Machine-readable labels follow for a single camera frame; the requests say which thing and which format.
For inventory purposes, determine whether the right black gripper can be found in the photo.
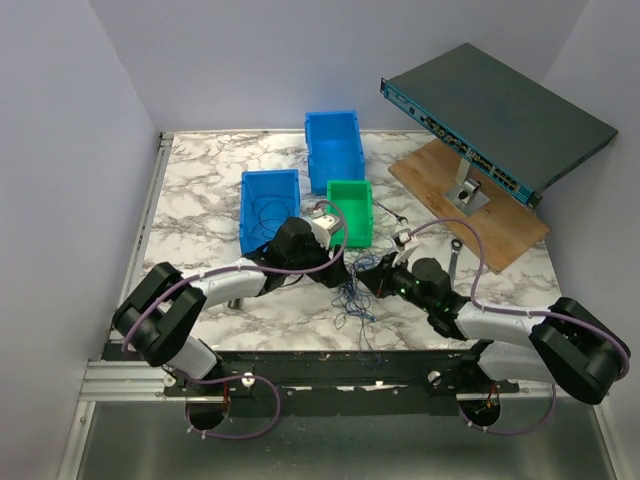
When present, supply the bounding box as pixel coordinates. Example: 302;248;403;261
356;251;434;313

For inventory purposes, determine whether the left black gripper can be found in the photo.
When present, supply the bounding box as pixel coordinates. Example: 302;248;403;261
285;232;351;288

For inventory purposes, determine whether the wire bundle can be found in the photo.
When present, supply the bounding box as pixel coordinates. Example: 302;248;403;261
329;234;396;371

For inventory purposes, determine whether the black wire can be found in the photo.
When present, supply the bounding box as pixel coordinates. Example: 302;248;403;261
247;192;296;246

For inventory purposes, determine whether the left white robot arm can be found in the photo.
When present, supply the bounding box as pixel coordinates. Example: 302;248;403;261
112;214;350;395

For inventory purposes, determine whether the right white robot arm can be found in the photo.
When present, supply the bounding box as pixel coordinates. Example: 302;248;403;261
356;254;630;405

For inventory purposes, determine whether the open-end wrench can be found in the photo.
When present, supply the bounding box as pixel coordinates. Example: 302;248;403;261
373;200;408;225

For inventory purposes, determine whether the green bin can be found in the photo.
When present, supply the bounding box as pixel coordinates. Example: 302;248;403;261
327;180;374;248

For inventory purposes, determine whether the ratchet wrench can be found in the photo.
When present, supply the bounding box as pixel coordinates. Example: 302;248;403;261
448;238;463;282

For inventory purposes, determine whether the black socket tool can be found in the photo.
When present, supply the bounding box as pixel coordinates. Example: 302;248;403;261
227;298;243;310

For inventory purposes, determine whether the near blue bin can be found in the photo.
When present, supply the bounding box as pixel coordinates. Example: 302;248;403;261
239;169;300;254

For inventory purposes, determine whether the blue bin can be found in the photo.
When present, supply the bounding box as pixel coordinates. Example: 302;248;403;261
239;169;300;254
304;110;365;195

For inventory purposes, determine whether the far blue bin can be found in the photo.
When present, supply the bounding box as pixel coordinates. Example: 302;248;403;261
304;110;365;195

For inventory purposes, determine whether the wooden board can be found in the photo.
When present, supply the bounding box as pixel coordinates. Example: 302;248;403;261
389;140;550;273

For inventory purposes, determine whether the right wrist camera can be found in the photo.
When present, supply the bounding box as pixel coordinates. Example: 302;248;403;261
392;228;419;267

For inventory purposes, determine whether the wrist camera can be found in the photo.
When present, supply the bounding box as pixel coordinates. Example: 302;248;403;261
310;213;345;250
392;228;419;267

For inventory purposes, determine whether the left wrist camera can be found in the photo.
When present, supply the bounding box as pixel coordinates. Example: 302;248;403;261
310;213;345;250

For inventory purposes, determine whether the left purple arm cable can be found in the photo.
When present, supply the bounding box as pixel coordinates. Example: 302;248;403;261
122;199;349;441

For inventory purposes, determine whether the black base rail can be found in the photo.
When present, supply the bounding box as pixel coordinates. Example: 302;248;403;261
156;350;518;426

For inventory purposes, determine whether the metal stand bracket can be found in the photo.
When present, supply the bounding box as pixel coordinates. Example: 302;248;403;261
445;158;489;217

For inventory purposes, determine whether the network switch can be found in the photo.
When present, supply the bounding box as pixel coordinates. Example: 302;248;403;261
380;43;618;209

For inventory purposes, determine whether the aluminium frame rail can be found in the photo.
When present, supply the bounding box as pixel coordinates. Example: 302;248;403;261
79;132;175;397

